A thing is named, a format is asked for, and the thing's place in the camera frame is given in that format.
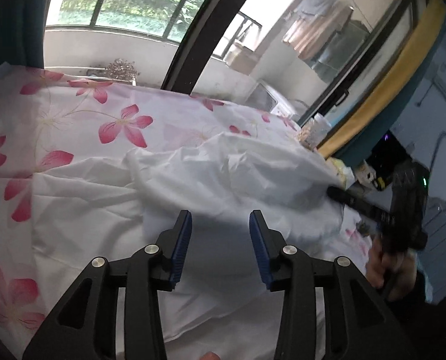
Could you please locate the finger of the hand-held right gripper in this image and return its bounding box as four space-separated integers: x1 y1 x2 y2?
327 185 392 229

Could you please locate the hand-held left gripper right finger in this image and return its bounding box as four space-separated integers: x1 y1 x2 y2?
249 210 420 360

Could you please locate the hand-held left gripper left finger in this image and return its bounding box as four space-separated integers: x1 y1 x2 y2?
22 210 193 360

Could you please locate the white hooded jacket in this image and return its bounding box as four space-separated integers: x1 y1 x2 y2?
123 131 370 360

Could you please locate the person's right hand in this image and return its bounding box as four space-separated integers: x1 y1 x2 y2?
365 232 418 302

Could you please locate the yellow tissue pack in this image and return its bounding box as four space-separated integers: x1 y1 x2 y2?
326 157 355 188

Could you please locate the black device box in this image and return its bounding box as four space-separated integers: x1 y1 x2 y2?
373 135 411 192

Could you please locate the clear plastic jar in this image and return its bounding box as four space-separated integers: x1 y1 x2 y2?
298 114 332 151

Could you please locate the yellow window trim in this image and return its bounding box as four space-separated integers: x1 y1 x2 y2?
316 0 446 158

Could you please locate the white appliance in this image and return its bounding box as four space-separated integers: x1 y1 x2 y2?
245 80 295 115

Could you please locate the hanging dark grey garment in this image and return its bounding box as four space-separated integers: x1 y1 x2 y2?
313 19 370 83

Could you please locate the hanging pink garment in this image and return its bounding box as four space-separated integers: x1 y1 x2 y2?
283 2 355 61

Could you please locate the pink floral bed sheet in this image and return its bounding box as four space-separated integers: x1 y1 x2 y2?
0 65 377 360

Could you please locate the dried potted plant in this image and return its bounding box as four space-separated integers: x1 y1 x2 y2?
105 58 139 83

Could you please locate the balcony cardboard box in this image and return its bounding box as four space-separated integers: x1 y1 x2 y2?
223 41 259 76

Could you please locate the hanging blue garment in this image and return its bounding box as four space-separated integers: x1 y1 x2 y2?
296 0 340 19

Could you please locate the green balcony railing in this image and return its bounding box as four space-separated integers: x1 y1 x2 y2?
46 0 263 44

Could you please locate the teal curtain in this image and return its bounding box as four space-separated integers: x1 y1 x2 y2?
0 0 64 79

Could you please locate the dark sliding door frame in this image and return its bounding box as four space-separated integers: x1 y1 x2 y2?
161 0 266 94

